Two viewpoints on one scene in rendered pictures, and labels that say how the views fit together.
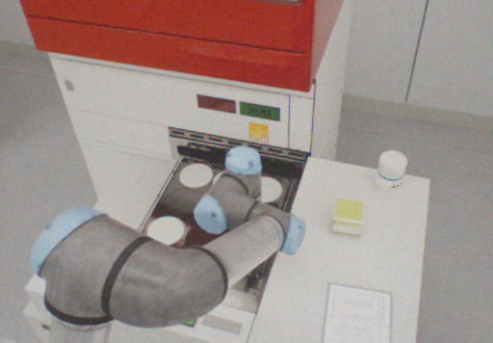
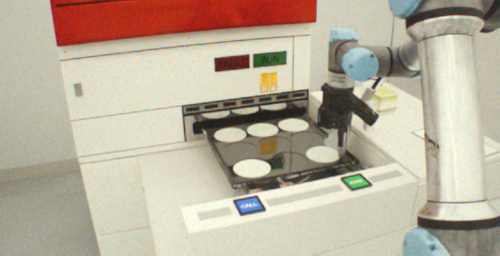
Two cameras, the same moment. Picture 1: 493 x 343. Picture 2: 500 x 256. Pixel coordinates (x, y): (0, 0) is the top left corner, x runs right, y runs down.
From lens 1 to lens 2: 1.01 m
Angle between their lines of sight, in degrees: 37
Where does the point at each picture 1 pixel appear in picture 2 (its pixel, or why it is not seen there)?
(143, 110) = (158, 94)
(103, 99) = (115, 95)
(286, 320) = (418, 155)
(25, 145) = not seen: outside the picture
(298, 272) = (388, 136)
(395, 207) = not seen: hidden behind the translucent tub
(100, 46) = (133, 21)
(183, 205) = (245, 152)
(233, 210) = (378, 52)
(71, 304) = not seen: outside the picture
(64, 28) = (95, 11)
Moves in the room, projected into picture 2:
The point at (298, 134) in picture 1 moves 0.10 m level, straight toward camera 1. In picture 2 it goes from (300, 73) to (318, 81)
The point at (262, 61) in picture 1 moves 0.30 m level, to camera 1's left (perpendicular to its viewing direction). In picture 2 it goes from (283, 0) to (200, 11)
